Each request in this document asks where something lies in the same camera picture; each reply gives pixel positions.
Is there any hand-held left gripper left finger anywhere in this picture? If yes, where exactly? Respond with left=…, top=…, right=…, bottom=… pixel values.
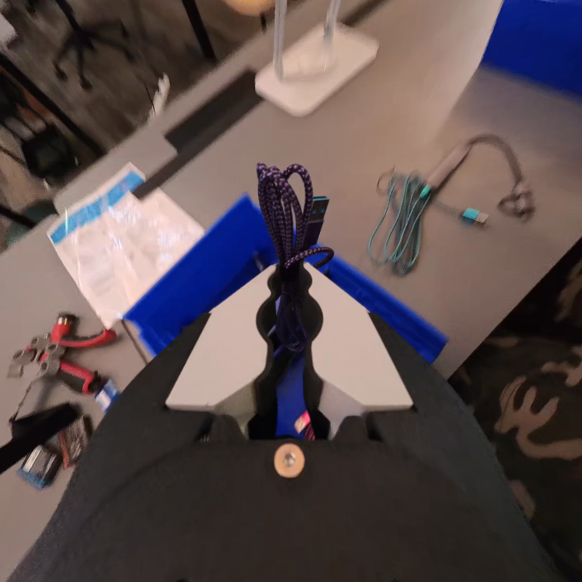
left=166, top=265, right=278, bottom=432

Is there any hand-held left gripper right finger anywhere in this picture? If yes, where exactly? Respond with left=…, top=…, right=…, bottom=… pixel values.
left=300, top=266, right=414, bottom=426

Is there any blue bin with marker label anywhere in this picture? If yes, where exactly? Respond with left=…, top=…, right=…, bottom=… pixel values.
left=123, top=193, right=448, bottom=441

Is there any purple braided usb-c cable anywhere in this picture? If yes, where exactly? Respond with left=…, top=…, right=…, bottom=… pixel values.
left=256, top=163, right=335, bottom=355

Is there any teal braided usb-c cable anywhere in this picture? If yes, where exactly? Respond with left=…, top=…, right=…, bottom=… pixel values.
left=367, top=170, right=489, bottom=277

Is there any grey usb hub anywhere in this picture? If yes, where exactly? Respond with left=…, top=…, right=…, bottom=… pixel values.
left=423, top=134, right=535, bottom=221

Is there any blue bin with black divider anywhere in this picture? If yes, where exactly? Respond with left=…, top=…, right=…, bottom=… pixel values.
left=482, top=0, right=582, bottom=98

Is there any small blue white box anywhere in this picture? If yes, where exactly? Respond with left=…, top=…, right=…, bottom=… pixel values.
left=95, top=378, right=120, bottom=412
left=17, top=445, right=62, bottom=491

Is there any red and black tool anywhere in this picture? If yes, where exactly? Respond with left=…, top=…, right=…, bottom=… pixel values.
left=57, top=359, right=106, bottom=395
left=7, top=313, right=118, bottom=378

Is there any white printed paper sheet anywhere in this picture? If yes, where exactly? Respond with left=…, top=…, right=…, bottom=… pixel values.
left=48, top=189, right=205, bottom=328

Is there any small dark red packet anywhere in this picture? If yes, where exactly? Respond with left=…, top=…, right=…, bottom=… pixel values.
left=58, top=416, right=94, bottom=470

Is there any blue and white leaflet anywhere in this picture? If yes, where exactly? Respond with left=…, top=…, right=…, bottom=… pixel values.
left=49, top=163, right=146, bottom=246

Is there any white power strip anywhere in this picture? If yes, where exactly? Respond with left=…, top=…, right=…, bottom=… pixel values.
left=148, top=73, right=171, bottom=118

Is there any white base acrylic leg stand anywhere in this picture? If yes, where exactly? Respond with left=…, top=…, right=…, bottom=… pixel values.
left=227, top=0, right=380, bottom=116

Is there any black office chair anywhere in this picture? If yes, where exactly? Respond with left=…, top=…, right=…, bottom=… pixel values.
left=52, top=0, right=137, bottom=89

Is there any black handled tool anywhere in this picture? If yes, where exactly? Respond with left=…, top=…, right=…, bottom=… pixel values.
left=0, top=402, right=82, bottom=474

